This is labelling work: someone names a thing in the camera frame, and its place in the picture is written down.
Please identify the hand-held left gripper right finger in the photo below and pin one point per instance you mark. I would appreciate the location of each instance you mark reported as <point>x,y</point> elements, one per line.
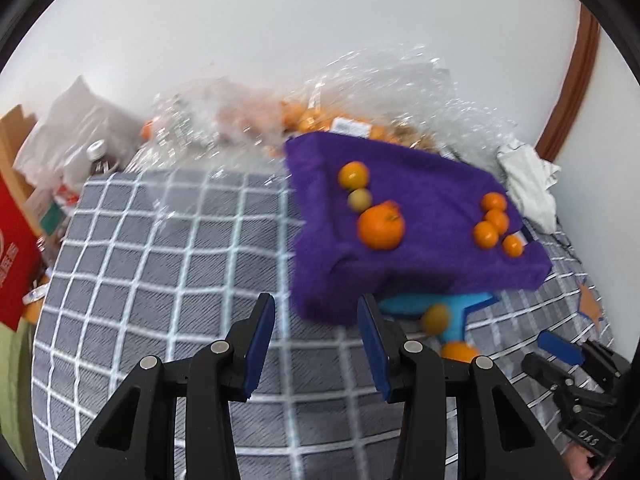
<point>375,345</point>

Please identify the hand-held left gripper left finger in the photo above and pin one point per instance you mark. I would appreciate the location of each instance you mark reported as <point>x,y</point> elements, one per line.
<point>260,345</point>

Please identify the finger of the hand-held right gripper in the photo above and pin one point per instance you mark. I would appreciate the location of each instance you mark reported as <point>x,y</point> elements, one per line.
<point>550,370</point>
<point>560,347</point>

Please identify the small orange kumquat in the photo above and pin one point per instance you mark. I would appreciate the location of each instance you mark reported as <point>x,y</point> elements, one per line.
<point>497,220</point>
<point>512,246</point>
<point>493,202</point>
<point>486,235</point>

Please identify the large orange with stem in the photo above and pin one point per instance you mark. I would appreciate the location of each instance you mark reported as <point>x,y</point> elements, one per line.
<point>381,227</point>

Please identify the brownish-yellow longan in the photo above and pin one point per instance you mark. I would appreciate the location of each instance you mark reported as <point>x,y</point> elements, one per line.
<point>360,200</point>

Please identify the medium orange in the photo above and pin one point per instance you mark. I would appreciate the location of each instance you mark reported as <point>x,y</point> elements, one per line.
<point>353,176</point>

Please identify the clear plastic longan bag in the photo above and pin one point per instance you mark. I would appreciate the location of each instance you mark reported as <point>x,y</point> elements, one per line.
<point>470,120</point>

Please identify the clear labelled plastic bag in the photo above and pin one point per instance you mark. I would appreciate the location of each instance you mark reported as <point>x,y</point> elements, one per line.
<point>370,85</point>

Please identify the person's right hand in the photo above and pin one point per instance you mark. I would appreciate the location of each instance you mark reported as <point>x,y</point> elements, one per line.
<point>580,462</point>

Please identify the orange star-shaped patch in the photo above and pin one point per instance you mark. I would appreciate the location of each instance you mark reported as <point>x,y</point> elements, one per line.
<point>591,305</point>

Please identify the yellow round fruit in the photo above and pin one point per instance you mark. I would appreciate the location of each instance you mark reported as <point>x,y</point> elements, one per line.
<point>436,319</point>

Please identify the orange round fruit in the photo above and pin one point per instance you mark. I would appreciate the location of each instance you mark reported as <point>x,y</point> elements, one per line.
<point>457,352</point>

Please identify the blue T-shaped object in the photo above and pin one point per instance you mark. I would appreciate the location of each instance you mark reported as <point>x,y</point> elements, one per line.
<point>452,310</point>

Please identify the purple towel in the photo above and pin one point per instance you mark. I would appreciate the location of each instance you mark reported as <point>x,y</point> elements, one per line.
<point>430,270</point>

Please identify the grey grid bedsheet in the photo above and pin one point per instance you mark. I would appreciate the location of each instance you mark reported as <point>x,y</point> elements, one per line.
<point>175,270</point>

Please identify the white cloth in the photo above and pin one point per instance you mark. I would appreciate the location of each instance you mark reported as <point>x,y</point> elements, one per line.
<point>530,185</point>

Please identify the pile of bagged longans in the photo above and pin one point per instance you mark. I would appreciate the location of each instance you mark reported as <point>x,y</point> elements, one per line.
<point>412,137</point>

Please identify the pile of bagged kumquats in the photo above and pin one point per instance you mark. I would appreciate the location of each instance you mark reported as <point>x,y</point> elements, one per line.
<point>310,117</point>

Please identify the white and green carton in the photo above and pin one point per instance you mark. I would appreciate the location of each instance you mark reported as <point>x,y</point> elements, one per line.
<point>50,210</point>

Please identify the white-capped bottle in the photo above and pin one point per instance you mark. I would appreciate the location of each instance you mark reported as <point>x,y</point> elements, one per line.
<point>97,152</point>

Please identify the green blanket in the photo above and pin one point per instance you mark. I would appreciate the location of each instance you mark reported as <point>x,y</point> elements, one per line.
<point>12,400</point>

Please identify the red cardboard box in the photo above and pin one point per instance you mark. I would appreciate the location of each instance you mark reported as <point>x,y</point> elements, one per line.
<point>15,240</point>

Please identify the white plastic bag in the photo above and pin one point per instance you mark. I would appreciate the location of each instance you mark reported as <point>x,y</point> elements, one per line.
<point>80,120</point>

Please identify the brown wooden door frame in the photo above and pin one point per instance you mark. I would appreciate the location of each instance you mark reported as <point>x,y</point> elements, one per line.
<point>575,85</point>

